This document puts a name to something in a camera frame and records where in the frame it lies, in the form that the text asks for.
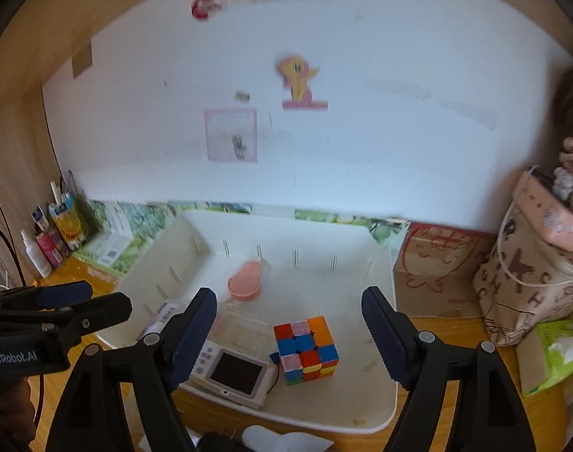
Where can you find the letter print canvas bag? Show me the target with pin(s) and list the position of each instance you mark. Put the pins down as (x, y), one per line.
(527, 301)

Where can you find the pink dotted box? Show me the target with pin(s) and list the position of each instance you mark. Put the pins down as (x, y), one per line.
(545, 216)

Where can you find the white digital camera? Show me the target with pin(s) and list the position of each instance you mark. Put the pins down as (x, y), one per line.
(234, 372)

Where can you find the white spray bottle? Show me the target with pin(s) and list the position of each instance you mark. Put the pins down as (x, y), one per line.
(36, 259)

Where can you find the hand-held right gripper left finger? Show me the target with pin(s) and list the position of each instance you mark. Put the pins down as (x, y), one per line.
(192, 339)

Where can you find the orange juice carton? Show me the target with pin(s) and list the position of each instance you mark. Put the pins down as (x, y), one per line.
(67, 226)

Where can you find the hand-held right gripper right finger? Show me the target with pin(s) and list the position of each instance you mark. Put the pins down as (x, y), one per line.
(385, 339)

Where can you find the white oval object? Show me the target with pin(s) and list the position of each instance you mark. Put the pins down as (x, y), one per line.
(258, 438)

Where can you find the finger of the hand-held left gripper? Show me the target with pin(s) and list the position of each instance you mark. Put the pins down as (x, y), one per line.
(65, 294)
(98, 313)

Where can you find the green grape print panel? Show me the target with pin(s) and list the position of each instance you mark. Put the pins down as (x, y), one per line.
(143, 228)

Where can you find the cardboard box with red drawing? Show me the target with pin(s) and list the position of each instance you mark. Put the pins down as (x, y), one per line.
(437, 254)

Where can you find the green tissue pack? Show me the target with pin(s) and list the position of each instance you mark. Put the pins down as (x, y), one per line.
(550, 353)

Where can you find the clear labelled plastic box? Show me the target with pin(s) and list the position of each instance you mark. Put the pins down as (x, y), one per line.
(241, 329)

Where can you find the colourful puzzle cube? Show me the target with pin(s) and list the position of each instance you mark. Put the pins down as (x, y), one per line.
(305, 353)

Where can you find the yellow pony sticker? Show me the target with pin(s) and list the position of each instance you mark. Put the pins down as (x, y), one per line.
(298, 75)

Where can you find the pink square sticker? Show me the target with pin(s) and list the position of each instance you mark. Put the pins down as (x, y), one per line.
(230, 134)

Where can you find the red wall sticker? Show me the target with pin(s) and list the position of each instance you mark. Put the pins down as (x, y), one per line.
(204, 7)

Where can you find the white plastic bin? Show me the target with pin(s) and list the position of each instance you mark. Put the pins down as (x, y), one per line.
(343, 386)

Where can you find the white pen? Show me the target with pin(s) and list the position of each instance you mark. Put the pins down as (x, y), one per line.
(55, 193)

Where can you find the person's left hand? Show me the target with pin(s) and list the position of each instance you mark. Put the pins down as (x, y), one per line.
(18, 409)

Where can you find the white blue tube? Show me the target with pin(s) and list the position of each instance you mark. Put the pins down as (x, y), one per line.
(40, 219)

